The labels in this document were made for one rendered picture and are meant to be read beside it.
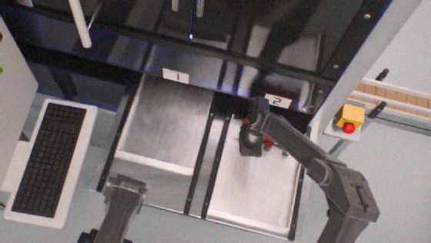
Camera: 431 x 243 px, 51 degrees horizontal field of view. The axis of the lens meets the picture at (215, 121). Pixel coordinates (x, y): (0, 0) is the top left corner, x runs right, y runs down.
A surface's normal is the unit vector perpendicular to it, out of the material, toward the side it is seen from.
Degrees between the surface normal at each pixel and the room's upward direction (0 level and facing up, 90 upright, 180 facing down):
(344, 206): 69
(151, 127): 0
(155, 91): 0
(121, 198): 41
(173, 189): 0
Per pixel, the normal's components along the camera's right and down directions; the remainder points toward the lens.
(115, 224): 0.36, -0.83
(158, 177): 0.08, -0.41
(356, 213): 0.26, 0.37
